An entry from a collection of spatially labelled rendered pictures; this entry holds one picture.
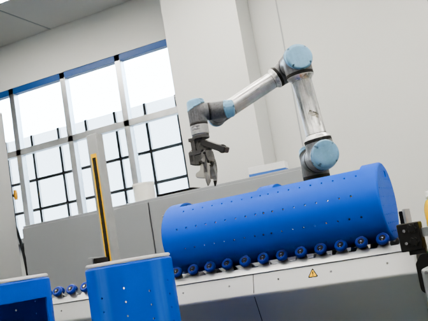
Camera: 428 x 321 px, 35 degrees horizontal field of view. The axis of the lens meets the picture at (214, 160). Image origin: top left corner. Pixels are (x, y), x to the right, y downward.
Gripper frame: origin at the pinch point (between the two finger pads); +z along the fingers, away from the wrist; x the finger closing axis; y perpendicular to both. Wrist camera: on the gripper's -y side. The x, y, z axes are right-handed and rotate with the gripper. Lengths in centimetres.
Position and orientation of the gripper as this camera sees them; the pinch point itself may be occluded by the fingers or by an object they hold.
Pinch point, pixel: (213, 182)
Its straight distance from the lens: 273.6
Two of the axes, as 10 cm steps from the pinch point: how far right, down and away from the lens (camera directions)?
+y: -8.8, 2.1, 4.2
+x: -4.4, -0.6, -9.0
